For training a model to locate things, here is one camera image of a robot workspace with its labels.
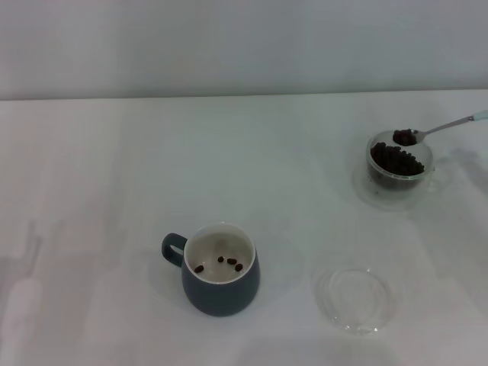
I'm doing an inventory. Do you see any dark grey mug white inside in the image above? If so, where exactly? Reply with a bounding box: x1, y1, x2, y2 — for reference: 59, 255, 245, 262
161, 223, 262, 317

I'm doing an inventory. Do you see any clear glass saucer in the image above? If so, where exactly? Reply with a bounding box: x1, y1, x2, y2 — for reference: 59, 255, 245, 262
315, 268, 397, 336
352, 163, 439, 211

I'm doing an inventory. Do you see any heap of coffee beans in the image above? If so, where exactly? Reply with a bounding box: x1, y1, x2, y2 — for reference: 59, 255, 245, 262
368, 141, 426, 191

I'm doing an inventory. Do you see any clear glass cup with handle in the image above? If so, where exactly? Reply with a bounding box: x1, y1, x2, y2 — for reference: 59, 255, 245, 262
366, 130, 448, 194

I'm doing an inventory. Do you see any small scoop of coffee beans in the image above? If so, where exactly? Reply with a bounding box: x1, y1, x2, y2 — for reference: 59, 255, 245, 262
393, 128, 414, 146

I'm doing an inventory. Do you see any metal spoon light blue handle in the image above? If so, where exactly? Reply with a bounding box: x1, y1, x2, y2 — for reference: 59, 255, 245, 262
392, 109, 488, 147

